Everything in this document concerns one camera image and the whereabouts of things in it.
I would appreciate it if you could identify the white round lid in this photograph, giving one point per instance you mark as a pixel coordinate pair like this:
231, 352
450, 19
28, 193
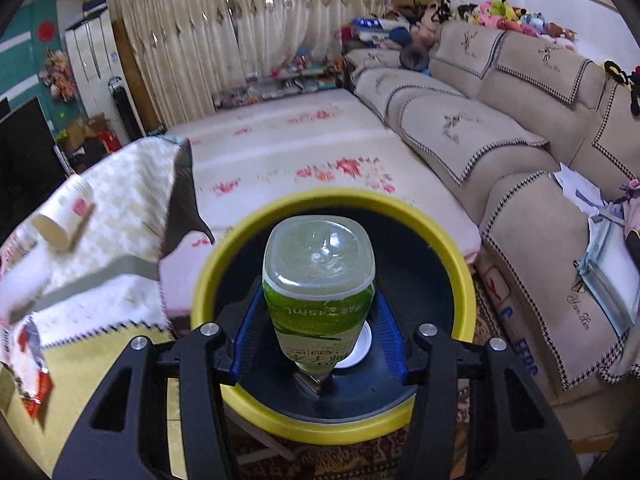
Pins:
361, 347

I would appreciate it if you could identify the loose white papers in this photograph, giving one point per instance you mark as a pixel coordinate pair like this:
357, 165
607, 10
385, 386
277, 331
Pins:
580, 190

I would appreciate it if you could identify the green label plastic bottle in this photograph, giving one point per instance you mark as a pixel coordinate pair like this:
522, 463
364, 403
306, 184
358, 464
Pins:
315, 305

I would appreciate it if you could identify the beige sofa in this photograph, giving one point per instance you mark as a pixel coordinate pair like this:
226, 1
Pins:
500, 110

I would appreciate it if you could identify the row of colourful toys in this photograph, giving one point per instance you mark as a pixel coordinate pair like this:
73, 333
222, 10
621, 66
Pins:
290, 80

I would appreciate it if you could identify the beige curtain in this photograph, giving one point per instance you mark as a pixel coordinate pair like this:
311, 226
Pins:
310, 20
170, 50

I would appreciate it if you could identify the yellow table mat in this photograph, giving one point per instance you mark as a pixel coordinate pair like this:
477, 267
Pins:
90, 347

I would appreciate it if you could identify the black yellow plush toy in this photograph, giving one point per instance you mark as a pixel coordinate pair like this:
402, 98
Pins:
622, 82

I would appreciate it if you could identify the cream zigzag blanket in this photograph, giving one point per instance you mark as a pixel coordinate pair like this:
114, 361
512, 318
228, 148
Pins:
125, 200

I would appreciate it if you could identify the black television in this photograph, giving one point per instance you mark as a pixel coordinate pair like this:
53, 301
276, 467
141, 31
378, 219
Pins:
25, 160

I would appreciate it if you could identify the floral print bed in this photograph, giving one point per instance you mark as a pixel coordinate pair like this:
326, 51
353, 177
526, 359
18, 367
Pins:
300, 135

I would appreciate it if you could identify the hanging plush decoration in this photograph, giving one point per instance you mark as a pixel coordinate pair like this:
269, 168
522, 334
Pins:
57, 75

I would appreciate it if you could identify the open cardboard box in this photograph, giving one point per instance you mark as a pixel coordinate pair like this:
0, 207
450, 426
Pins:
82, 132

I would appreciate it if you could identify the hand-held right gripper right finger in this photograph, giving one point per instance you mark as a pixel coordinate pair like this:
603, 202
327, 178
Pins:
387, 340

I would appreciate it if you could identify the white wardrobe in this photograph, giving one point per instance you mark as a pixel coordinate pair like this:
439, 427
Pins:
92, 60

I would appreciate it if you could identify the patterned floor rug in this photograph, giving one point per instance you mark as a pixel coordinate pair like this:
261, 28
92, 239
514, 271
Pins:
350, 460

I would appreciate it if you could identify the red snack packet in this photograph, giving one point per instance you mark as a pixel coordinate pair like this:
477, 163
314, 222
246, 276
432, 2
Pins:
32, 385

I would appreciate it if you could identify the white foam net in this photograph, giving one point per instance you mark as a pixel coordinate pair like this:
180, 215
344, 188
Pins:
22, 285

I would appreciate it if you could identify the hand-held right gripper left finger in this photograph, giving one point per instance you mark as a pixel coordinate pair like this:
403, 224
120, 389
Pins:
245, 340

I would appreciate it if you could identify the black tower fan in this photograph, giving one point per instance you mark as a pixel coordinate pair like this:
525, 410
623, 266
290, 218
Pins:
120, 110

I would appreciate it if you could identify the pile of plush toys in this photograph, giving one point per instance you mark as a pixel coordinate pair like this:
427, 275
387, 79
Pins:
500, 12

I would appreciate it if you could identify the yellow rimmed black bin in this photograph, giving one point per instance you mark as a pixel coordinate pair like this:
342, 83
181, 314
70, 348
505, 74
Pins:
425, 280

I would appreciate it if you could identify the small red box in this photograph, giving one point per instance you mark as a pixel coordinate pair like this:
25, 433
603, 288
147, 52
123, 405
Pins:
109, 141

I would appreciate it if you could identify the white paper cup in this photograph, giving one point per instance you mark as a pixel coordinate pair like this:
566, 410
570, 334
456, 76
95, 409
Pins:
65, 215

